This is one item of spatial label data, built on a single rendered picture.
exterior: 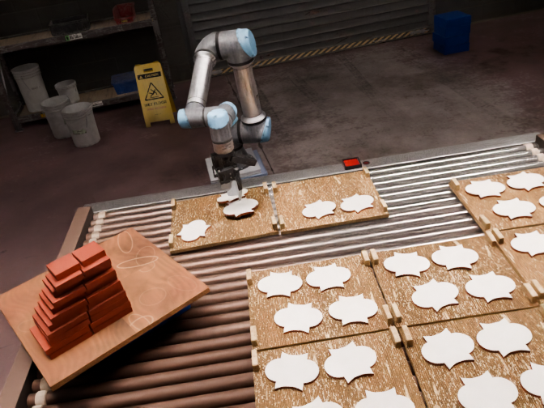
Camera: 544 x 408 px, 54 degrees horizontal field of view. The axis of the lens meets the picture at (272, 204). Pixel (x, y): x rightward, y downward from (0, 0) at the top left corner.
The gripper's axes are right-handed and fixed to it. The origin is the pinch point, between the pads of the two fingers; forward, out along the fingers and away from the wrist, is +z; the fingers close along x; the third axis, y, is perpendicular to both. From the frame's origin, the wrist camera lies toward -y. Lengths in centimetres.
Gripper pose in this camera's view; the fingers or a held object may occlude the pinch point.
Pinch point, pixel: (238, 193)
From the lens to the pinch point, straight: 210.4
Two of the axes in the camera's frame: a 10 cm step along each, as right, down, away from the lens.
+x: 4.5, 4.3, -7.8
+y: -8.8, 3.4, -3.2
